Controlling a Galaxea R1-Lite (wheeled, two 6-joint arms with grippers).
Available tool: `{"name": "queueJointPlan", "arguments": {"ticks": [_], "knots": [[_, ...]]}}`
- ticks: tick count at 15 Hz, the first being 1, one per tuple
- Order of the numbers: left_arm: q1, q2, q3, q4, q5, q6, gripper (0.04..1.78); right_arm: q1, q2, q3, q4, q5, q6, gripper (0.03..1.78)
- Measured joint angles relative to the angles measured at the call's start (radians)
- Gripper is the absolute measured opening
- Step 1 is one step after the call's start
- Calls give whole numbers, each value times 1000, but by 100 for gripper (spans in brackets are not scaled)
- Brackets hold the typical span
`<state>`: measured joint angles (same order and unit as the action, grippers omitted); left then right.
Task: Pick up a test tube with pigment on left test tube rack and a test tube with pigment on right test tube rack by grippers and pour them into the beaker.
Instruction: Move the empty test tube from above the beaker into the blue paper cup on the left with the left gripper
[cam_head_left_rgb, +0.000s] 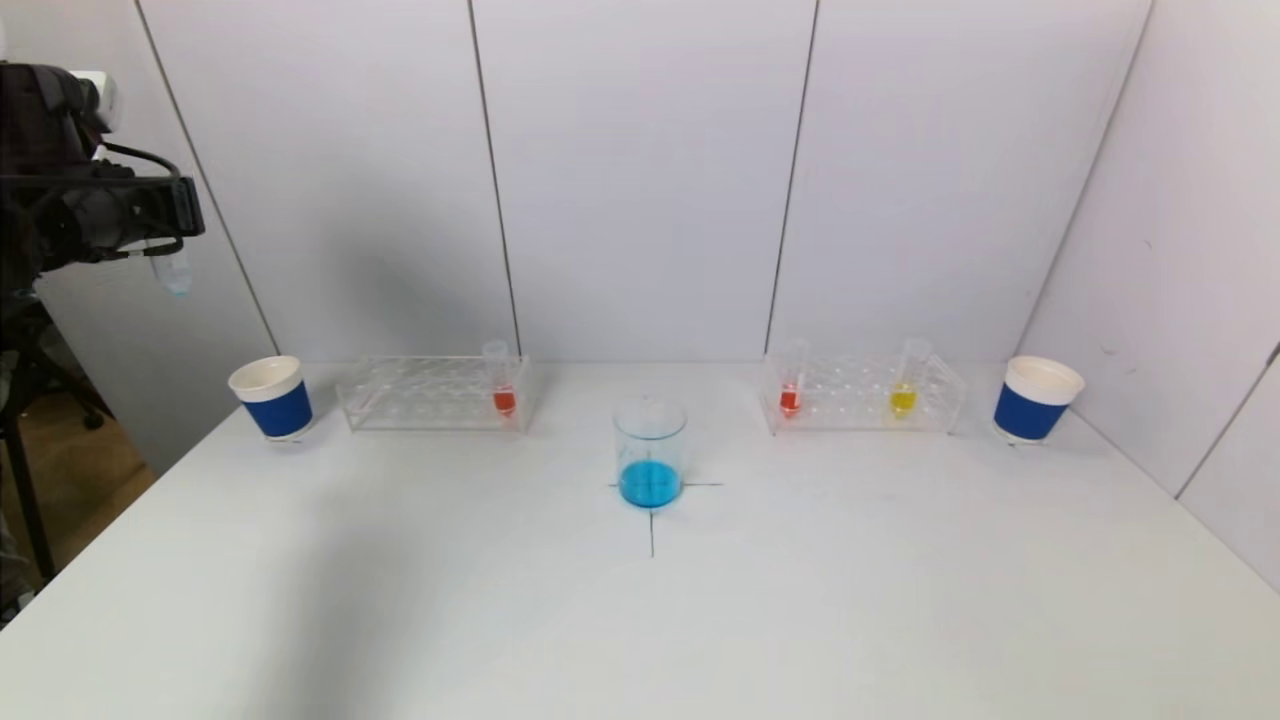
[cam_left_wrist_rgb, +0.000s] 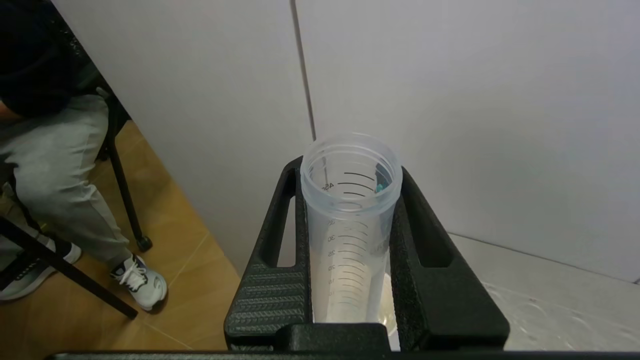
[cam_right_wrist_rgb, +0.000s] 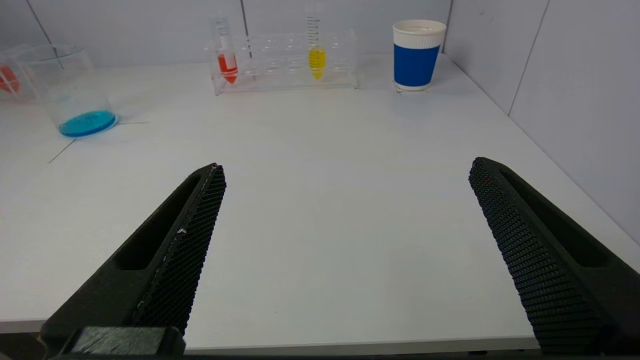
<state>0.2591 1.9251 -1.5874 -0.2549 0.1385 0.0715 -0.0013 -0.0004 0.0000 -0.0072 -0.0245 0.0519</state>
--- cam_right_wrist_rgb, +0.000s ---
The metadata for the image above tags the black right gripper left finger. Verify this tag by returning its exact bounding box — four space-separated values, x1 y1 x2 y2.
40 163 227 357

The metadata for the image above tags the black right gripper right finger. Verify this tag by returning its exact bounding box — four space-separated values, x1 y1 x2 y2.
468 157 640 357

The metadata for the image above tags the clear glass beaker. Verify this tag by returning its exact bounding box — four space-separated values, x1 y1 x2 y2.
17 45 119 138

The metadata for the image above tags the red pigment test tube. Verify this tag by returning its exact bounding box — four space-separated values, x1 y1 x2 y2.
214 17 239 85

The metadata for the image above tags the clear acrylic test tube rack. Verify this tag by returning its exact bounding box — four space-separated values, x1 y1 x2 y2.
204 29 359 96
0 46 38 103

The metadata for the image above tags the yellow pigment test tube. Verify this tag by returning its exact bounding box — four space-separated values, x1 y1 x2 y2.
306 5 327 81

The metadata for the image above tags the blue sleeved white paper cup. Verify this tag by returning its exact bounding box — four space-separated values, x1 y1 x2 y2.
392 19 447 92

